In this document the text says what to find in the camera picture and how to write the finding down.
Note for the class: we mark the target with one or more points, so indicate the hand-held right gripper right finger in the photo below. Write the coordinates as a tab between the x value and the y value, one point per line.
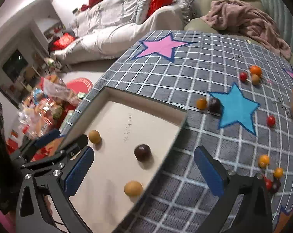
209	172

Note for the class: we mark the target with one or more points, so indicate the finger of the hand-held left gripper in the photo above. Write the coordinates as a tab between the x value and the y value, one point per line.
76	142
47	137

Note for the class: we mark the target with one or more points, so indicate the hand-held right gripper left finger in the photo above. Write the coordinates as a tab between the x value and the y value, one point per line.
79	172

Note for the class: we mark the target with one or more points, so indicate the orange kumquat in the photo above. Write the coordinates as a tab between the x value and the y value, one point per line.
264	160
278	172
201	103

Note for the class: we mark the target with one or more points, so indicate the shallow cardboard box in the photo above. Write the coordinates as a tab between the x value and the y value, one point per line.
127	116

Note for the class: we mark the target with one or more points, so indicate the red cherry tomato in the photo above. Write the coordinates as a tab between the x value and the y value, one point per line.
267	184
270	120
243	76

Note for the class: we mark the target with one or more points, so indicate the dark red small fruit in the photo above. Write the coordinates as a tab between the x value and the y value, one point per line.
275	185

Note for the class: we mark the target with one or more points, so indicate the tan longan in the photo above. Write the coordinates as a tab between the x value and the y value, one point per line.
255	79
133	188
94	136

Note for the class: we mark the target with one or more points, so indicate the pile of snack packets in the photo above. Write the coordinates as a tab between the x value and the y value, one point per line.
47	106

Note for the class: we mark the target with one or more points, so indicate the red floor mat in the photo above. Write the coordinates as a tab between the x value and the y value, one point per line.
81	85

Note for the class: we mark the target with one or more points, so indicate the dark purple plum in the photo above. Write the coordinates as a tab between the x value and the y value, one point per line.
142	152
214	104

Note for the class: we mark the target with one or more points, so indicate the dark television screen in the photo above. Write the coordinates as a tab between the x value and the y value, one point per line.
14	65

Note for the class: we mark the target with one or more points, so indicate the red patterned pillow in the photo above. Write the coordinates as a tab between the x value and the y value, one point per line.
62	41

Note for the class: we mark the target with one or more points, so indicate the grey plaid star tablecloth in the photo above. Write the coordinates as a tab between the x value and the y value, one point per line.
185	77

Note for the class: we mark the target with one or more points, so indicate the small orange tangerine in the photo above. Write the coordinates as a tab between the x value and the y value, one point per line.
255	70

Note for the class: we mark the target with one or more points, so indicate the white covered sofa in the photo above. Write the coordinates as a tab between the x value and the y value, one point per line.
107	26

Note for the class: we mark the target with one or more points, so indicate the pink fleece blanket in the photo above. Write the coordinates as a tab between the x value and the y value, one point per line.
248	19

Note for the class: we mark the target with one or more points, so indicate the plain red pillow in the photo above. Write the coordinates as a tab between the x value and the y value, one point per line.
159	1

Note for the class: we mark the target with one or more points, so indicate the pale green curtain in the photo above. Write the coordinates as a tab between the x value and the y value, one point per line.
282	12

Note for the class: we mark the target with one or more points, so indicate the white wall shelf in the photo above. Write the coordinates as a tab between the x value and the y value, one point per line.
53	30

